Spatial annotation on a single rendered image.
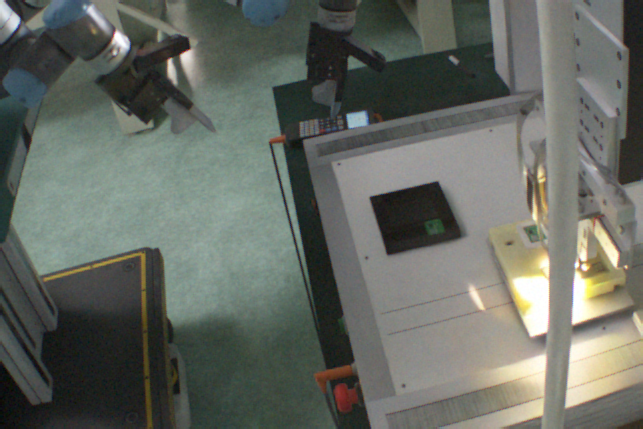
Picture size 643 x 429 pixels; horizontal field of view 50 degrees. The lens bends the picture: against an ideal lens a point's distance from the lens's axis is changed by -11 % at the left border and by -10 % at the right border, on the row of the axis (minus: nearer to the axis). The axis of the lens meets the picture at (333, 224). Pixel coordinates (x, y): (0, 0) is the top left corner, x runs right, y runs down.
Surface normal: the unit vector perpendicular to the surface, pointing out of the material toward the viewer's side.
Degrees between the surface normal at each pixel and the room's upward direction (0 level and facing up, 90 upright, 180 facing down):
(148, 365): 0
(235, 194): 0
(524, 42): 90
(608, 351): 0
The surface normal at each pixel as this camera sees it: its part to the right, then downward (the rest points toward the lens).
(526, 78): 0.15, 0.61
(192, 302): -0.17, -0.76
